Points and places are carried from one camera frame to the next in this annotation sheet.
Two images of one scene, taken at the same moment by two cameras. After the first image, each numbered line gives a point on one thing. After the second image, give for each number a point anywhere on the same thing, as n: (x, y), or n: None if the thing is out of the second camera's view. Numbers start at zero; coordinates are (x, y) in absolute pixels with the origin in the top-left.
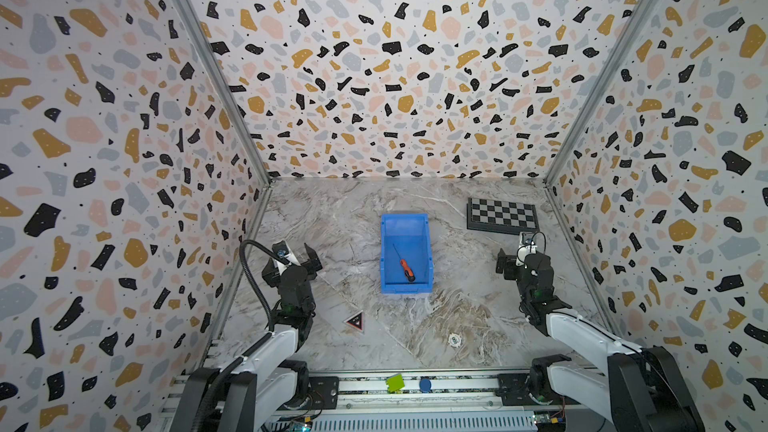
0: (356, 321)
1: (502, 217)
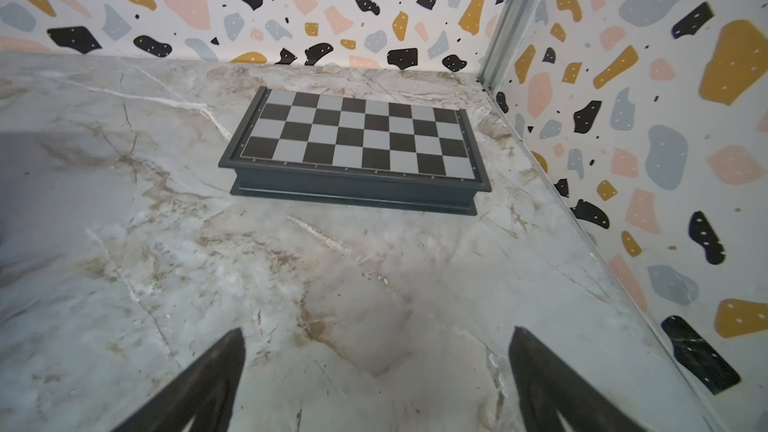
0: None
1: (356, 151)
